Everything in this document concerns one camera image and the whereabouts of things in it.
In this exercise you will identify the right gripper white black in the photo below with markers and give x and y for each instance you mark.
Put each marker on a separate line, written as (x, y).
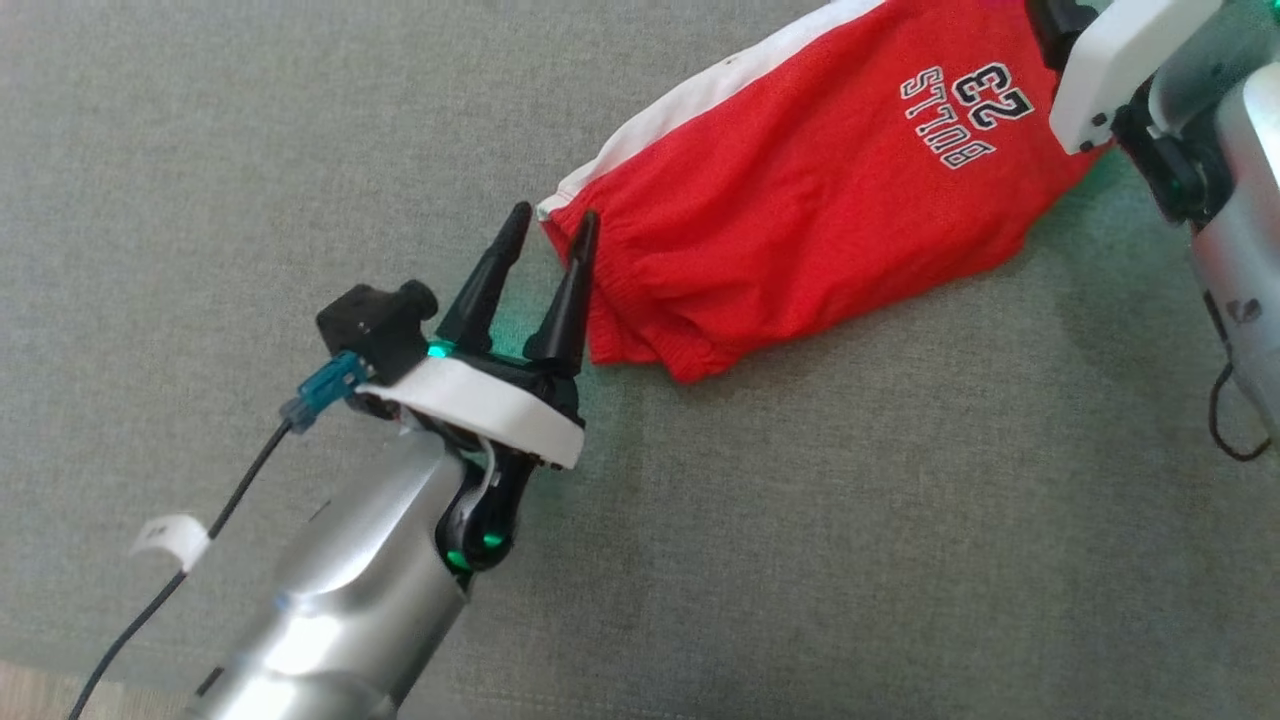
(1120, 70)

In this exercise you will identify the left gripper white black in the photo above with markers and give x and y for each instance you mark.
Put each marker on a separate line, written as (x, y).
(490, 405)

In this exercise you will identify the red shorts with white stripe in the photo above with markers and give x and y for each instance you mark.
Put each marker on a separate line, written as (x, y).
(800, 200)

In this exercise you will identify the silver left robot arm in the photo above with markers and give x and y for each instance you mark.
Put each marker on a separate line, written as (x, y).
(350, 590)

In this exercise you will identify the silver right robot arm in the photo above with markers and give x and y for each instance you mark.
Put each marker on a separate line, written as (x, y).
(1245, 220)

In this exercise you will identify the large grey sofa chaise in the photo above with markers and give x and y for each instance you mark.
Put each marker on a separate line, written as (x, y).
(850, 550)

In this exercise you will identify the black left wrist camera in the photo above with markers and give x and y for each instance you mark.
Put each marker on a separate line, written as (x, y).
(375, 320)

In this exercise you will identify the teal left camera connector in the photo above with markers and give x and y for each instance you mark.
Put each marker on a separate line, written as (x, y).
(325, 390)

